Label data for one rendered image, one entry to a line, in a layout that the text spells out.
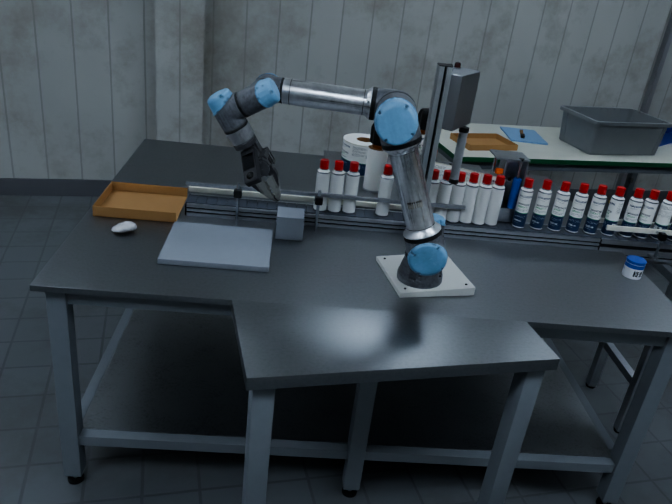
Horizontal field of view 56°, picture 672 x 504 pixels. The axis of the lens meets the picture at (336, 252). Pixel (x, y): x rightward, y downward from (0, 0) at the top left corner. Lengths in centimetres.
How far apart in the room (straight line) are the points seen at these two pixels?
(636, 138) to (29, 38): 389
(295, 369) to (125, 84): 327
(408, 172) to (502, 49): 345
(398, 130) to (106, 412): 146
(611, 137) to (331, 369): 306
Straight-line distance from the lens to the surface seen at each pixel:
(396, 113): 175
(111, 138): 475
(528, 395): 203
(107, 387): 262
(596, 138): 432
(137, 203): 260
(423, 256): 189
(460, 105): 228
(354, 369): 171
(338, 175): 243
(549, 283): 238
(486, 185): 255
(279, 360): 171
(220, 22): 458
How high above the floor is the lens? 184
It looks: 26 degrees down
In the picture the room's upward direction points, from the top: 7 degrees clockwise
